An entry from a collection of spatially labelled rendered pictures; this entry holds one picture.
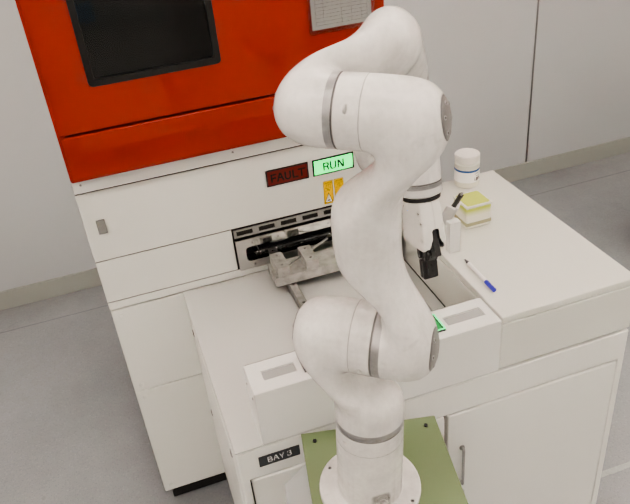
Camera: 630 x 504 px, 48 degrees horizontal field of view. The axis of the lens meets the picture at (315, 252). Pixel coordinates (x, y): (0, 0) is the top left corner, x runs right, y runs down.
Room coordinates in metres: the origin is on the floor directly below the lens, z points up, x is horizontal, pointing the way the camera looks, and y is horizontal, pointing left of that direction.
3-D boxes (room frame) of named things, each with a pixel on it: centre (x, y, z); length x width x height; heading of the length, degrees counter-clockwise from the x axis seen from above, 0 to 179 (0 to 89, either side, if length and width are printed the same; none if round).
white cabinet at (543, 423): (1.43, -0.17, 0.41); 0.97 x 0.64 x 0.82; 106
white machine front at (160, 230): (1.68, 0.18, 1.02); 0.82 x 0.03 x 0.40; 106
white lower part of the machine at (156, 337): (2.00, 0.27, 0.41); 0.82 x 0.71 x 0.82; 106
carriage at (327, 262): (1.63, -0.05, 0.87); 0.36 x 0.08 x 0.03; 106
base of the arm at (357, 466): (0.88, -0.06, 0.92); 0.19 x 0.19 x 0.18
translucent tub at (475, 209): (1.59, -0.42, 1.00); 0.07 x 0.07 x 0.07; 16
